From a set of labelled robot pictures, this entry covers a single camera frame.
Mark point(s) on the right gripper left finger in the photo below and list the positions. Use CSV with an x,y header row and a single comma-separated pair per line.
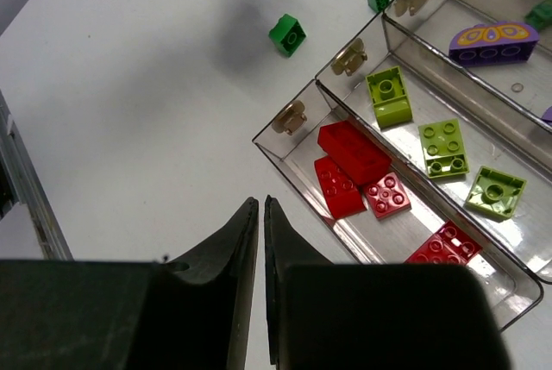
x,y
191,312

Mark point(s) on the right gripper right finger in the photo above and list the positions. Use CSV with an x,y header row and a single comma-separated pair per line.
x,y
322,315

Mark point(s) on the green lego plate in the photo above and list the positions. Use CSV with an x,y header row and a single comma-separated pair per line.
x,y
287,35

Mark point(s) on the red curved lego piece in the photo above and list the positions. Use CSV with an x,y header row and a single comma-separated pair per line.
x,y
340,193

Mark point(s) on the red small lego brick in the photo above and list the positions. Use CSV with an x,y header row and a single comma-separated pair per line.
x,y
387,196

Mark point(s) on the red long lego brick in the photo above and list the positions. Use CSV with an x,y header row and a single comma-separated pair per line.
x,y
353,152

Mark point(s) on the lime lego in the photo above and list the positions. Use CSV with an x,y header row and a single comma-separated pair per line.
x,y
391,104

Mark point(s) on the purple curved lego piece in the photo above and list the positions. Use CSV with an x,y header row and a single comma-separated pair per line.
x,y
498,43

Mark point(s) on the purple lego base brick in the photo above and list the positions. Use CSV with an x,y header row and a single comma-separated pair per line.
x,y
547,116

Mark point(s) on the clear compartment organizer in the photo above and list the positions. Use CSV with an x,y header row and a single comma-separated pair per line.
x,y
499,109

